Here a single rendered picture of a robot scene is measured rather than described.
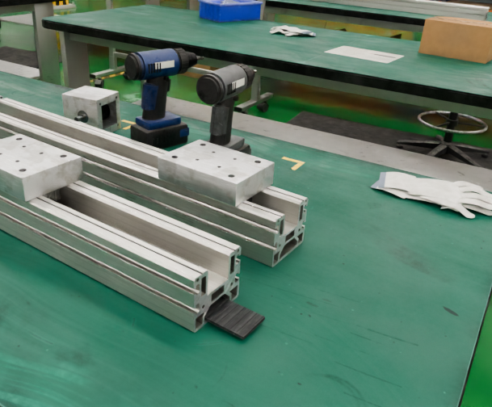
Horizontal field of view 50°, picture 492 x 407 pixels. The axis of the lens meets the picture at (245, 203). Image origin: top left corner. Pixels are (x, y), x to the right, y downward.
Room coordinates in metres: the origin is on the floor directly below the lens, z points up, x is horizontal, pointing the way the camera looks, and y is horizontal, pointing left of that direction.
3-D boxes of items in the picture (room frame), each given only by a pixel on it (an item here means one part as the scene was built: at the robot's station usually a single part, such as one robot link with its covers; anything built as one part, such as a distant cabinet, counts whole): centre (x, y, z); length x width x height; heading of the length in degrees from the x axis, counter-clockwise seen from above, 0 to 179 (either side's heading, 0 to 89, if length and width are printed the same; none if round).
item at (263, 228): (0.94, 0.26, 0.82); 0.80 x 0.10 x 0.09; 57
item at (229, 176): (0.81, 0.05, 0.87); 0.16 x 0.11 x 0.07; 57
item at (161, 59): (1.20, 0.19, 0.89); 0.20 x 0.08 x 0.22; 134
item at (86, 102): (1.24, 0.39, 0.83); 0.11 x 0.10 x 0.10; 159
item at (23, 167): (0.78, 0.37, 0.87); 0.16 x 0.11 x 0.07; 57
